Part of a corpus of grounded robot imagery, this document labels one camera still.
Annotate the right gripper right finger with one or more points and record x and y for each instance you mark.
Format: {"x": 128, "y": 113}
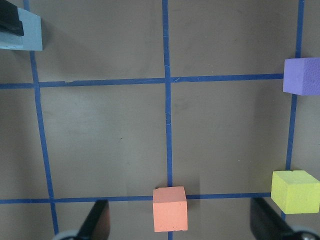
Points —
{"x": 266, "y": 224}

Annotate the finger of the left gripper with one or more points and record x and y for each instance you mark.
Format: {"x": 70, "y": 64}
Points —
{"x": 9, "y": 19}

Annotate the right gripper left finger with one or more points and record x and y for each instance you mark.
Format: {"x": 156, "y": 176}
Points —
{"x": 97, "y": 225}

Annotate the light blue block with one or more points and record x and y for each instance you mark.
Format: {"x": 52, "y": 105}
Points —
{"x": 32, "y": 38}

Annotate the yellow foam block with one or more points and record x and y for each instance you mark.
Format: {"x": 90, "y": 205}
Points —
{"x": 295, "y": 192}

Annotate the orange foam block far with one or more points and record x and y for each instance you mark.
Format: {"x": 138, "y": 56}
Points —
{"x": 170, "y": 209}

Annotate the purple foam block near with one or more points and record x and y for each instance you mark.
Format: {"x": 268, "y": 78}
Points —
{"x": 302, "y": 76}

